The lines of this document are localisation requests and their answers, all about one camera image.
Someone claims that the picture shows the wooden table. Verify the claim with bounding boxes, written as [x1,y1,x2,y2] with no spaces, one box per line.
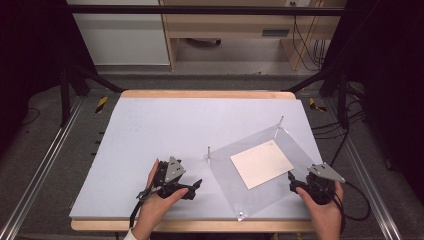
[70,89,317,233]

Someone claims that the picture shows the person's left hand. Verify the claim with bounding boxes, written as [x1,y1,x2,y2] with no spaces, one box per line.
[134,159,189,229]

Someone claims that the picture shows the person's right hand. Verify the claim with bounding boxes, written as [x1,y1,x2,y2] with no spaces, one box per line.
[295,182,344,234]

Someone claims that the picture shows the right hand-held gripper cable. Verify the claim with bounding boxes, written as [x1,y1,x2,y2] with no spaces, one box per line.
[328,180,372,234]

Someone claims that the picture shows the white table mat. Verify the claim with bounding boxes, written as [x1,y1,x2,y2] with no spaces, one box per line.
[68,97,342,221]

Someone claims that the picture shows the black horizontal frame bar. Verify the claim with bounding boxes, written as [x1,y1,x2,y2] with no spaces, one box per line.
[66,4,346,17]

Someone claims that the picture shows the yellow clamp left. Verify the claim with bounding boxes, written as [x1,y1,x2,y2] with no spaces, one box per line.
[94,96,110,114]

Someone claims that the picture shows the black desk cables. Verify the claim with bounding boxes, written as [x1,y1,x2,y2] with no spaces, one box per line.
[290,1,332,72]

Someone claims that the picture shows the painting print card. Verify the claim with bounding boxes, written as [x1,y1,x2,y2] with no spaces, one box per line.
[229,139,295,190]

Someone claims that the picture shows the clear acrylic photo frame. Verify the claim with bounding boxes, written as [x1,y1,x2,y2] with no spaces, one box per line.
[203,115,324,222]

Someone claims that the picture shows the aluminium floor rail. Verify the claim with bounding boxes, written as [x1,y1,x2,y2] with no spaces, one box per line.
[324,98,403,240]
[0,96,85,240]

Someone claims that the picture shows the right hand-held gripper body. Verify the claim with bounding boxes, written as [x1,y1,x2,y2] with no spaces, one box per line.
[298,162,346,205]

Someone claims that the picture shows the yellow clamp right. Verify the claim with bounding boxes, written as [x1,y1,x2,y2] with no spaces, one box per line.
[308,97,328,113]

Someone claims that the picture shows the wooden desk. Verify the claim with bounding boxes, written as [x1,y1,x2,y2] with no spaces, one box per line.
[159,0,348,72]

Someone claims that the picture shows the black metal stand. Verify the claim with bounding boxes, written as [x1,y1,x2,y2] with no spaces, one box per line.
[283,62,351,130]
[59,63,125,128]

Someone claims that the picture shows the left hand-held gripper cable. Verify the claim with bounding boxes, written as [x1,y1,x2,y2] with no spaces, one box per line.
[129,186,162,229]

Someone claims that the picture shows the black floor cables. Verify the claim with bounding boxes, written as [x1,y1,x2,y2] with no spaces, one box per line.
[311,83,368,168]

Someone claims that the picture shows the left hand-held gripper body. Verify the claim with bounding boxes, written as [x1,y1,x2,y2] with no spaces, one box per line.
[151,155,190,198]

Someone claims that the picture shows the yellow clamp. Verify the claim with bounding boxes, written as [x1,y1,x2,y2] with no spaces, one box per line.
[94,96,110,114]
[308,97,328,113]

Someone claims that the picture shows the hand-held gripper cable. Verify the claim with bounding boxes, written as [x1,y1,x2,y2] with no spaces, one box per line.
[328,180,372,234]
[129,186,162,229]

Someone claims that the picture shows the white cabinet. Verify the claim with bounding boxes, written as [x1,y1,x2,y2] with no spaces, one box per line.
[66,0,171,66]

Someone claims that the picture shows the thin black floor cable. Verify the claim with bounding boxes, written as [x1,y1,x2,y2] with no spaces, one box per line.
[20,107,41,128]

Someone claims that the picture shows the black curtain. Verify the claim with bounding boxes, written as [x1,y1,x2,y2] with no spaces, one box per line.
[320,0,424,204]
[0,0,98,151]

